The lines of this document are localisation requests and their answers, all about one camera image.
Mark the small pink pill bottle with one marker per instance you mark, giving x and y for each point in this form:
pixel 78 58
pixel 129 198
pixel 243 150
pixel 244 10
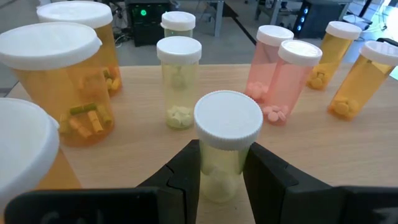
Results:
pixel 273 35
pixel 300 53

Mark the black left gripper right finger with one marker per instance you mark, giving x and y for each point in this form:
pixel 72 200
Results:
pixel 280 196

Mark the large orange pill bottle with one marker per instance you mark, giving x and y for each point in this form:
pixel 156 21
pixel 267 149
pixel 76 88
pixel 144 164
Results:
pixel 49 46
pixel 74 14

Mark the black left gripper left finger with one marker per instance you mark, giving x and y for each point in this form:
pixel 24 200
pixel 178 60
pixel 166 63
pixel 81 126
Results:
pixel 180 186

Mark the large white cap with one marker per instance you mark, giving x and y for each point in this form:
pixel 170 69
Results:
pixel 25 140

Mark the black computer blue lights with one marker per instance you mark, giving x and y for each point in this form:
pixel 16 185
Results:
pixel 314 18

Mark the grey desk leg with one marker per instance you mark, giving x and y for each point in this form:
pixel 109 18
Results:
pixel 219 18

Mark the black computer green light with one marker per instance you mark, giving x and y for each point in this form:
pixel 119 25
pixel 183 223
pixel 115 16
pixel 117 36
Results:
pixel 149 31

